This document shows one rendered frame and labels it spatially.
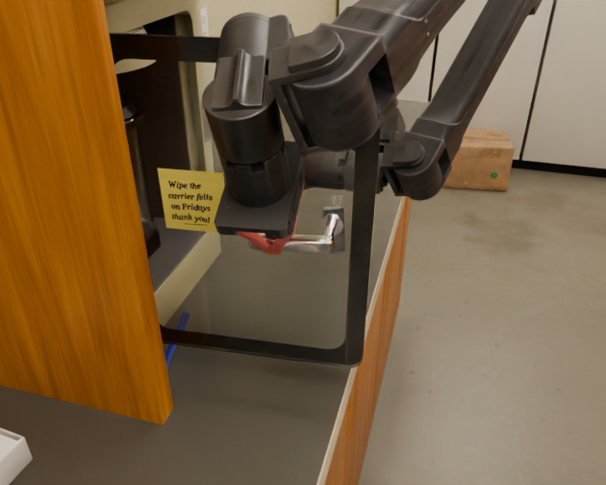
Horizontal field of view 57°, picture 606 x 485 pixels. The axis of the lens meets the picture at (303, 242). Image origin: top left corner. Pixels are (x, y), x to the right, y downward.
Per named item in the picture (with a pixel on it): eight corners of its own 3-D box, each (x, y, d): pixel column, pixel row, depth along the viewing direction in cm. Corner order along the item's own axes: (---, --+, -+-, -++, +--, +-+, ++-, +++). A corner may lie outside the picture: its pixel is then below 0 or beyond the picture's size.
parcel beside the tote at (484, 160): (437, 187, 342) (444, 143, 327) (435, 166, 370) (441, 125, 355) (507, 192, 337) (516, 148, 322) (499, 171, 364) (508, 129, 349)
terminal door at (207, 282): (141, 336, 77) (81, 31, 56) (363, 366, 72) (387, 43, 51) (138, 340, 76) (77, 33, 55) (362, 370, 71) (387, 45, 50)
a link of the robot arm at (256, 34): (341, 53, 37) (368, 141, 44) (338, -39, 44) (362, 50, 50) (181, 94, 40) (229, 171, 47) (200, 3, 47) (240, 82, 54)
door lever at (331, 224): (261, 231, 63) (258, 211, 62) (343, 234, 61) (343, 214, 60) (248, 256, 59) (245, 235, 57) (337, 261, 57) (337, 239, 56)
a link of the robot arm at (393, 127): (421, 162, 70) (434, 196, 77) (433, 89, 74) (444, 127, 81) (333, 165, 75) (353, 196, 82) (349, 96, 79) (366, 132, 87)
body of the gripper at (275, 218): (216, 237, 50) (196, 183, 44) (241, 154, 56) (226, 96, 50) (288, 242, 49) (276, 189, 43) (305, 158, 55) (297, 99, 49)
